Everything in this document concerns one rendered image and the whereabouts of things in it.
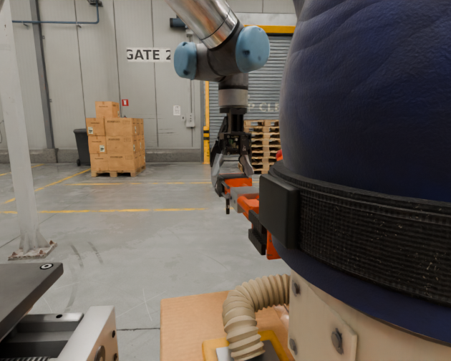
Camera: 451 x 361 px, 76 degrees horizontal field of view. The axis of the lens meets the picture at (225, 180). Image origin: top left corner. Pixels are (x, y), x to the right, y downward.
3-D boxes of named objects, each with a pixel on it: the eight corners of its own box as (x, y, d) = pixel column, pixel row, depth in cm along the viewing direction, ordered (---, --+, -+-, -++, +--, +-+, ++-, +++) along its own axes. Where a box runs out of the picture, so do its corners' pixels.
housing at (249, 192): (265, 211, 65) (265, 192, 64) (235, 213, 63) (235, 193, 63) (255, 203, 72) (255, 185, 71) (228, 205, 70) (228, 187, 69)
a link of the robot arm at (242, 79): (208, 43, 71) (234, 49, 77) (209, 90, 73) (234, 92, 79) (230, 36, 65) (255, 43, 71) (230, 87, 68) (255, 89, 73)
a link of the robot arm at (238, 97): (215, 92, 76) (245, 92, 78) (215, 109, 77) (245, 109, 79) (221, 88, 69) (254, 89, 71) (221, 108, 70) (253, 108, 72)
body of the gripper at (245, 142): (222, 157, 71) (222, 107, 69) (216, 154, 79) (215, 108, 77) (252, 157, 73) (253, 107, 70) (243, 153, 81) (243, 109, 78)
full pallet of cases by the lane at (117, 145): (135, 176, 679) (130, 99, 644) (90, 177, 673) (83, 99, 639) (146, 168, 797) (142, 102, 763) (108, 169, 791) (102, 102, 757)
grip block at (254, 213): (324, 254, 44) (326, 217, 43) (262, 261, 42) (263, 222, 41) (299, 233, 52) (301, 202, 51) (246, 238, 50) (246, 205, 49)
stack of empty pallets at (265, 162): (288, 174, 707) (290, 119, 681) (243, 175, 700) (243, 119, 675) (275, 166, 833) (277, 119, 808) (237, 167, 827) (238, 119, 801)
